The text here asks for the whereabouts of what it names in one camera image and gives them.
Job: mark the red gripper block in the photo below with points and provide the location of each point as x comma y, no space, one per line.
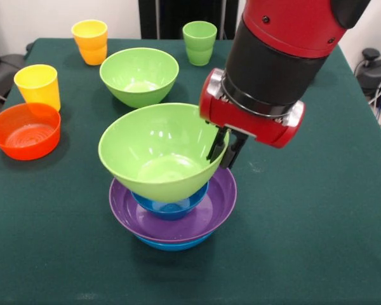
254,125

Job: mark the purple bowl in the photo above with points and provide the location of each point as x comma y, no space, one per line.
222,203

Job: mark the green bowl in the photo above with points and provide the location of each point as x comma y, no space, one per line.
152,152
139,79

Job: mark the small dark blue bowl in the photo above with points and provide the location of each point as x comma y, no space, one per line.
171,211

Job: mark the large light blue bowl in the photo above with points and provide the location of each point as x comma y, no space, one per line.
174,247

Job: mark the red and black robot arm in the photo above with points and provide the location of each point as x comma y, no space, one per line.
279,57

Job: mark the green cup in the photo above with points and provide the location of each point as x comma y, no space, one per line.
199,47

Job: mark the dark green table cloth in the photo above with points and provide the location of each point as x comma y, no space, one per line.
289,238

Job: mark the black panel with poles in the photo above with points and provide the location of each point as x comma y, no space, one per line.
177,19

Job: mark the yellow orange cup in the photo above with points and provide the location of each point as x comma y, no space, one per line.
90,47

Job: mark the orange bowl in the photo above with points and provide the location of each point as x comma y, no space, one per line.
28,136

